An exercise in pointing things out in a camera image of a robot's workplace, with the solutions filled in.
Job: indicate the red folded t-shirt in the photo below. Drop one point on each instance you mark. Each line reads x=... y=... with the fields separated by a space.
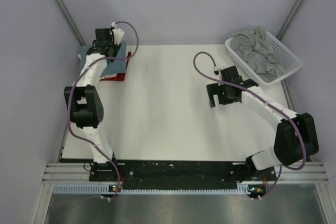
x=117 y=77

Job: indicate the grey crumpled t-shirt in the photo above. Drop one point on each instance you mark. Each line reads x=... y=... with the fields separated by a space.
x=251 y=46

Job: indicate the white floral folded t-shirt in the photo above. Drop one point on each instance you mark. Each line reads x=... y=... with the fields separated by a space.
x=112 y=68

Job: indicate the white plastic laundry basket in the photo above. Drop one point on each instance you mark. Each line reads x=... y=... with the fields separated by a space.
x=289 y=63

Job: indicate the blue-white slotted cable duct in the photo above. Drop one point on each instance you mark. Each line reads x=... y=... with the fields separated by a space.
x=105 y=189

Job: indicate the right aluminium frame post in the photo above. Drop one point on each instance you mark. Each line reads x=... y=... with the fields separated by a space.
x=289 y=19

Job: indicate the left aluminium frame post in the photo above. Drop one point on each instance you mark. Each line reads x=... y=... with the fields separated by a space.
x=70 y=21

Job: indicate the blue-grey t-shirt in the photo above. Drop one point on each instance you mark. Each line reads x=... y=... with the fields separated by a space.
x=122 y=51

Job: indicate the aluminium frame post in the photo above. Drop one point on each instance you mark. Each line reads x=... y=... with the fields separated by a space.
x=289 y=19
x=70 y=21

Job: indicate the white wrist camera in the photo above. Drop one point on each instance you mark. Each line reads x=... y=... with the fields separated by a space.
x=218 y=68
x=117 y=33

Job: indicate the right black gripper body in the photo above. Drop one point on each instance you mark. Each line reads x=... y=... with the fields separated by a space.
x=221 y=90

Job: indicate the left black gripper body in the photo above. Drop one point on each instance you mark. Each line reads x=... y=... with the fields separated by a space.
x=113 y=47

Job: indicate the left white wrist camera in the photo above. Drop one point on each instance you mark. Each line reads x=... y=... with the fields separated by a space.
x=117 y=33

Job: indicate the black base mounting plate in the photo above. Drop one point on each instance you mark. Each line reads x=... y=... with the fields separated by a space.
x=178 y=175

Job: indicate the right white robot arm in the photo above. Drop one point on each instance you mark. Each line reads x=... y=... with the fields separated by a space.
x=295 y=134

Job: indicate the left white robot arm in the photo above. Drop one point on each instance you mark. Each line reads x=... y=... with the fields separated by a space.
x=85 y=109

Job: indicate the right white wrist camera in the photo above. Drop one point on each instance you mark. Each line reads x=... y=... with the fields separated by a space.
x=218 y=68

